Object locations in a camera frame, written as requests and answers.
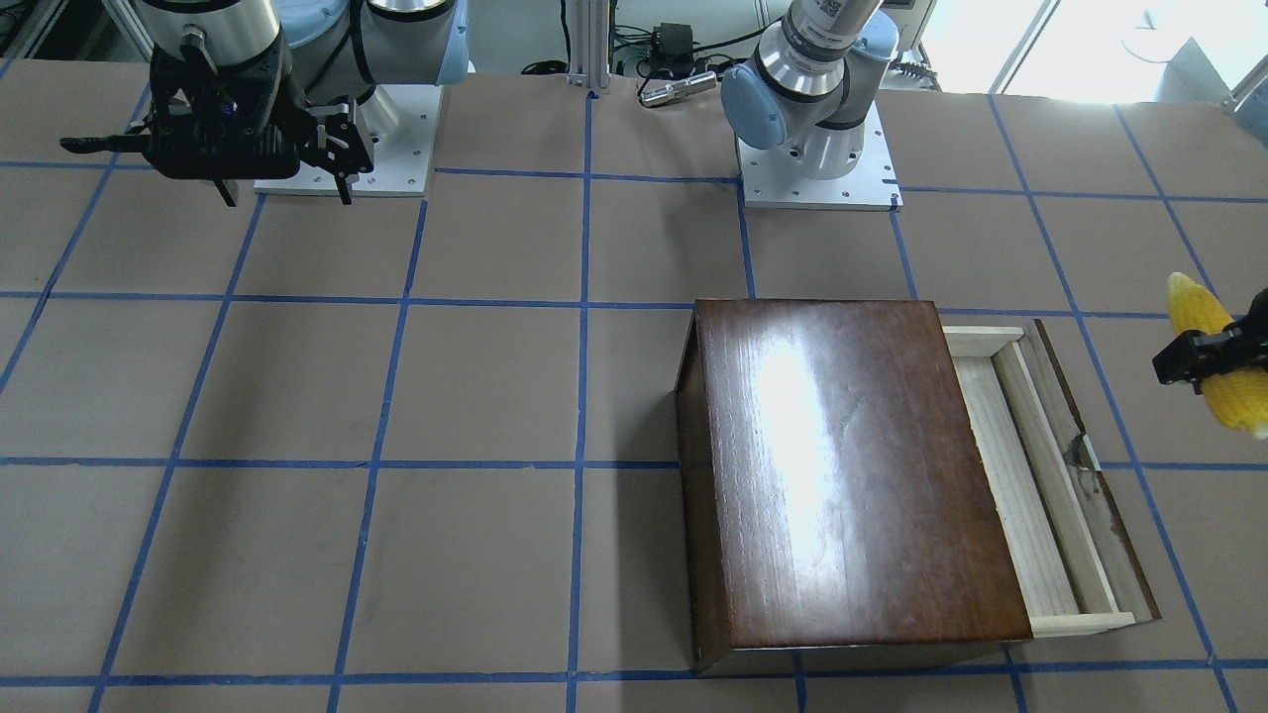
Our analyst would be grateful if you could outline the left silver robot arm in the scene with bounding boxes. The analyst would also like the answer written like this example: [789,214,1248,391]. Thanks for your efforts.
[720,1,1267,393]

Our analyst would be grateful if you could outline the silver metal cylinder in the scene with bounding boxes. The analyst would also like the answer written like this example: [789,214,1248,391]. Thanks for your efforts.
[638,71,719,109]

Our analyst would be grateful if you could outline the light wood drawer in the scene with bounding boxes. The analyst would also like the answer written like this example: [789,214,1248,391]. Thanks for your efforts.
[943,320,1161,638]

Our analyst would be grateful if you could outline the aluminium frame post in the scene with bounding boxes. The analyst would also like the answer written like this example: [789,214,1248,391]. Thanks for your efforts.
[562,0,612,98]

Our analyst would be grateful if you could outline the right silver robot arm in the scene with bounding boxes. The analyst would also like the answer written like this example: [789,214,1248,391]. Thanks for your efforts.
[60,1,470,206]

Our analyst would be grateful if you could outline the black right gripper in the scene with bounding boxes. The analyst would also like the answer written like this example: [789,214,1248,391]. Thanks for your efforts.
[60,29,375,207]

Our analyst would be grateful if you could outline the yellow toy corn cob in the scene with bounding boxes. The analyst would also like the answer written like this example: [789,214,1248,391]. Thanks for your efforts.
[1167,271,1267,442]

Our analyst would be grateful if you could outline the black power adapter box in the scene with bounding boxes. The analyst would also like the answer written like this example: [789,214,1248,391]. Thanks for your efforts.
[650,23,694,60]

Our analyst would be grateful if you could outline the dark brown wooden cabinet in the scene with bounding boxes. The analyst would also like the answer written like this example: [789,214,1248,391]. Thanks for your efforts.
[675,299,1033,675]

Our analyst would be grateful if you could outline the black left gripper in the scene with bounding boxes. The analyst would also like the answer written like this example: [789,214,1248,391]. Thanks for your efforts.
[1153,288,1268,395]

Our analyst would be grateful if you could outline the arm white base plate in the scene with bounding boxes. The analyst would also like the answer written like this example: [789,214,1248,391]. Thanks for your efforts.
[735,103,904,212]
[254,82,443,197]

